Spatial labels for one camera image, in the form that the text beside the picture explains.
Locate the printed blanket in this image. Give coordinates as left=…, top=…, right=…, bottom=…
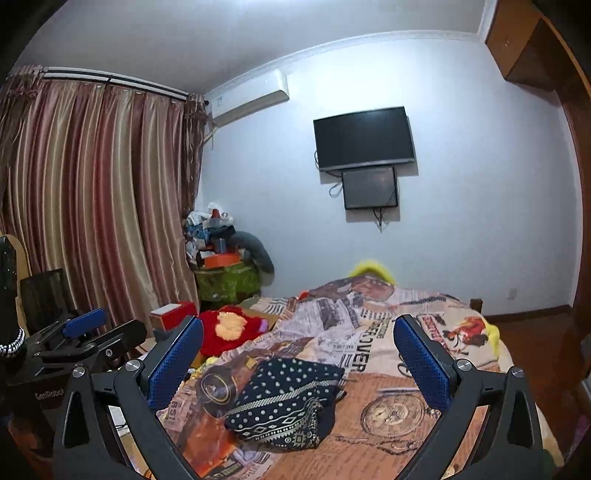
left=157, top=272, right=514, bottom=480

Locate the yellow plush toy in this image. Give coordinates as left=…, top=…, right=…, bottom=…
left=348, top=260, right=399, bottom=283

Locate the pile of clothes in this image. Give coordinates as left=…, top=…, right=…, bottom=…
left=185, top=202, right=237, bottom=256

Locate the red box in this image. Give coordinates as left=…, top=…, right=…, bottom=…
left=150, top=301, right=200, bottom=332

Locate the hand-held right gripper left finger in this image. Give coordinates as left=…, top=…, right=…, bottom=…
left=53, top=315, right=207, bottom=480

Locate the striped brown curtain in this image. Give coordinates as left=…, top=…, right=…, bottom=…
left=0, top=65, right=207, bottom=344

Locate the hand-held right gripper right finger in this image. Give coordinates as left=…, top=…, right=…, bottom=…
left=392, top=314, right=546, bottom=480

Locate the curtain rail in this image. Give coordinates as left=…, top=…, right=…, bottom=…
left=41, top=66, right=191, bottom=101

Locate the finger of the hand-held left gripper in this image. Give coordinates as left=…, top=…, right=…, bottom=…
left=39, top=308, right=106, bottom=345
left=81, top=319, right=148, bottom=371

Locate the black flat panel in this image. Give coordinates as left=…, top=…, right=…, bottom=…
left=19, top=268, right=68, bottom=334

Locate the black wall television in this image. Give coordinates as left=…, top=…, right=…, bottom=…
left=313, top=106, right=416, bottom=173

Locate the wooden wardrobe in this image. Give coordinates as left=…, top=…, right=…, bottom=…
left=484, top=0, right=591, bottom=418

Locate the dark blue patterned hoodie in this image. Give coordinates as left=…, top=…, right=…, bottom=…
left=225, top=357, right=348, bottom=452

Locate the green patterned box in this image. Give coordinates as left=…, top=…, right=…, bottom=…
left=194, top=263, right=260, bottom=304

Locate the orange box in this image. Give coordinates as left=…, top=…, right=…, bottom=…
left=202, top=252, right=242, bottom=270

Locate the red plush toy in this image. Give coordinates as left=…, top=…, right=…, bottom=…
left=199, top=305, right=269, bottom=357

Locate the white air conditioner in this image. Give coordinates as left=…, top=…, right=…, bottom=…
left=204, top=69, right=291, bottom=128

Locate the small black monitor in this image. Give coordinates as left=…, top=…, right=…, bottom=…
left=342, top=165, right=399, bottom=211

